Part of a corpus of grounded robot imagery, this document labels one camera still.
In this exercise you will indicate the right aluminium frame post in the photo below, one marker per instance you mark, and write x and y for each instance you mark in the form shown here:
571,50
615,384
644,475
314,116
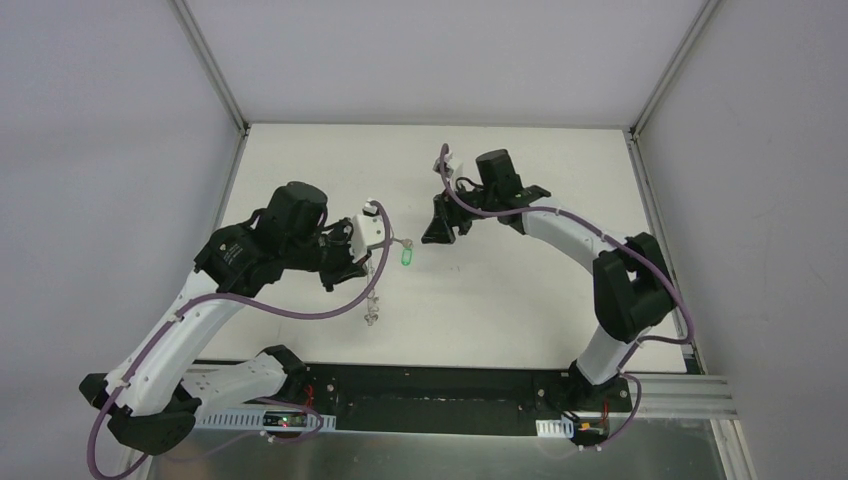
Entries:
693,33

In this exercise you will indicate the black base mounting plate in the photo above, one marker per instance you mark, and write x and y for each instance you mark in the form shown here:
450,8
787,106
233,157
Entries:
450,400

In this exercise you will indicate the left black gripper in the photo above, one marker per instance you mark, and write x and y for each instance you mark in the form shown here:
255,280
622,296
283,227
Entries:
337,256

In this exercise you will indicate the circuit board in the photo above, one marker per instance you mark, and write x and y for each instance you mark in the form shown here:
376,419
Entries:
285,420
589,434

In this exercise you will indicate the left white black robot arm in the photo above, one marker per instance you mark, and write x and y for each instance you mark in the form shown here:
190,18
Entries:
153,400

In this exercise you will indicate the key with green tag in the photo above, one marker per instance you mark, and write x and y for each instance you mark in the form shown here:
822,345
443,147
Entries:
407,251

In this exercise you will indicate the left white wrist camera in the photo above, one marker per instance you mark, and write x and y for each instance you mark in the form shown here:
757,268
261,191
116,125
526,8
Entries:
368,231

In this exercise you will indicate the white cable duct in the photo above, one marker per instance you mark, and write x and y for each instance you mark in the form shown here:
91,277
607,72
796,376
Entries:
555,428
252,420

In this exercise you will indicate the right white cable duct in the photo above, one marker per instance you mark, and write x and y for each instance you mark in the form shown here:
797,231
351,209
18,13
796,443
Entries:
555,428

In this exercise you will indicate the aluminium frame post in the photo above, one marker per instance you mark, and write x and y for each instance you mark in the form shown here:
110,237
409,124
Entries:
693,33
206,58

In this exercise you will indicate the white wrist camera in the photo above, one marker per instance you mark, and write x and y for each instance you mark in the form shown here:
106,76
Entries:
368,231
453,167

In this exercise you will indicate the left white cable duct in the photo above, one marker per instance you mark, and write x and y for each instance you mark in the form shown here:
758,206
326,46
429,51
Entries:
252,420

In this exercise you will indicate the large metal keyring with clips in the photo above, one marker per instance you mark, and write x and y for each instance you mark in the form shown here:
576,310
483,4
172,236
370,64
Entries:
372,301

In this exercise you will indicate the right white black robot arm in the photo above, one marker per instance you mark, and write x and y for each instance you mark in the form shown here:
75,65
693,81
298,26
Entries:
631,290

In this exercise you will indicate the left circuit board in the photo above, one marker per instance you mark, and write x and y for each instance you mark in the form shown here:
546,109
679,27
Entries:
285,420

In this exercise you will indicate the left aluminium frame post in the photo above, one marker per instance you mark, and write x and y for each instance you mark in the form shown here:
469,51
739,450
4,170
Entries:
206,58

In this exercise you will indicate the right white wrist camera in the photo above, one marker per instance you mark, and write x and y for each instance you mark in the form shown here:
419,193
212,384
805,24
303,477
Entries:
453,167

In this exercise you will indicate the right circuit board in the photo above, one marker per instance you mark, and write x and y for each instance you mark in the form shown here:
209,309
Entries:
589,434

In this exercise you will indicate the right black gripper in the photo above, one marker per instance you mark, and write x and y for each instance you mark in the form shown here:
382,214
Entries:
448,216

